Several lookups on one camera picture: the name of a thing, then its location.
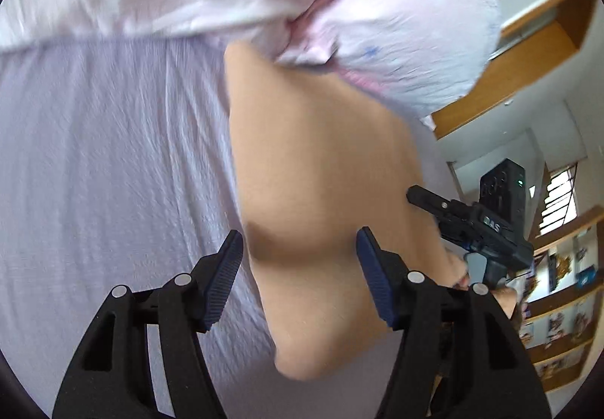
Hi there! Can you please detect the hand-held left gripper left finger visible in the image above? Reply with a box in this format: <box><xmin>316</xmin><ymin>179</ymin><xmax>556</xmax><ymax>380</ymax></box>
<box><xmin>52</xmin><ymin>229</ymin><xmax>245</xmax><ymax>419</ymax></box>

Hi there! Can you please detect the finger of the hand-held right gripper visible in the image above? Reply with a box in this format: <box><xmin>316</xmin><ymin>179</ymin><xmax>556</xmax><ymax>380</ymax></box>
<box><xmin>406</xmin><ymin>185</ymin><xmax>450</xmax><ymax>218</ymax></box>

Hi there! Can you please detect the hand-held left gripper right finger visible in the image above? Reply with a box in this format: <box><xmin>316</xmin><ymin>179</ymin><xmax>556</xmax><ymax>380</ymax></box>
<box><xmin>356</xmin><ymin>226</ymin><xmax>553</xmax><ymax>419</ymax></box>

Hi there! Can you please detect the person's right hand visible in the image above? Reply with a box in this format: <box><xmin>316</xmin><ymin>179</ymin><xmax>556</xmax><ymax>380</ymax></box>
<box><xmin>444</xmin><ymin>253</ymin><xmax>521</xmax><ymax>322</ymax></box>

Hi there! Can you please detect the window with louvres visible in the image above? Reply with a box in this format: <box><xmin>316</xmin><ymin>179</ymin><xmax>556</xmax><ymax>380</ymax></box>
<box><xmin>537</xmin><ymin>161</ymin><xmax>589</xmax><ymax>239</ymax></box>

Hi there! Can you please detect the wooden bookshelf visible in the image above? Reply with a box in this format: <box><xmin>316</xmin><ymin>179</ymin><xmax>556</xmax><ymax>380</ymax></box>
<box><xmin>516</xmin><ymin>206</ymin><xmax>604</xmax><ymax>397</ymax></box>

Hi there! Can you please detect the row of shelf picture books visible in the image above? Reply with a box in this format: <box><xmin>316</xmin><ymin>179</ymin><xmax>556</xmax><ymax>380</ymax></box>
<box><xmin>519</xmin><ymin>235</ymin><xmax>598</xmax><ymax>377</ymax></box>

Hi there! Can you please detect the lavender bed sheet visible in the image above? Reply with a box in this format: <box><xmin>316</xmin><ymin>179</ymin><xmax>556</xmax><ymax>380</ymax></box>
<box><xmin>0</xmin><ymin>34</ymin><xmax>455</xmax><ymax>419</ymax></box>

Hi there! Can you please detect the wooden cabinet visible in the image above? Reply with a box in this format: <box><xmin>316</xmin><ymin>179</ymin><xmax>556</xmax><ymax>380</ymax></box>
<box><xmin>431</xmin><ymin>0</ymin><xmax>602</xmax><ymax>142</ymax></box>

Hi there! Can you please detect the pink printed blanket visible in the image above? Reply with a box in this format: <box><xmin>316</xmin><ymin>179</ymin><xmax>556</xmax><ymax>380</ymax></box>
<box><xmin>0</xmin><ymin>0</ymin><xmax>502</xmax><ymax>133</ymax></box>

